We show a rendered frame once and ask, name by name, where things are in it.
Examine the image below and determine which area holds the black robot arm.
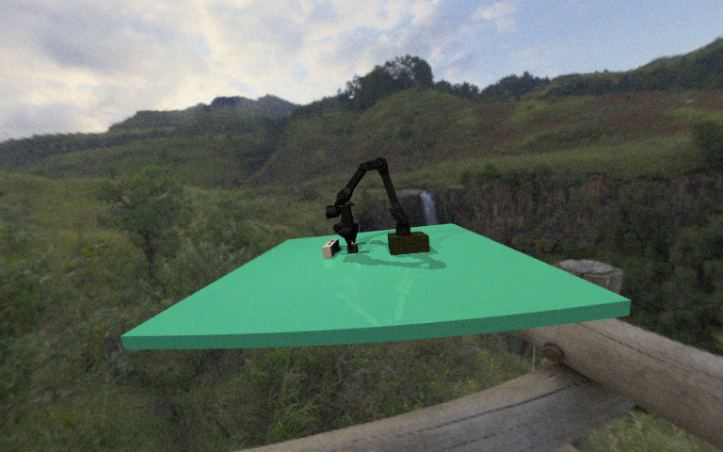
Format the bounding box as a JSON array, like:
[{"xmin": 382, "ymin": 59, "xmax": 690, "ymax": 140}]
[{"xmin": 326, "ymin": 157, "xmax": 412, "ymax": 236}]

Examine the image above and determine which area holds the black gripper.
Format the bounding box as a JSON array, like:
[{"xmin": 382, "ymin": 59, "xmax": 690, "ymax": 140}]
[{"xmin": 338, "ymin": 215, "xmax": 359, "ymax": 247}]

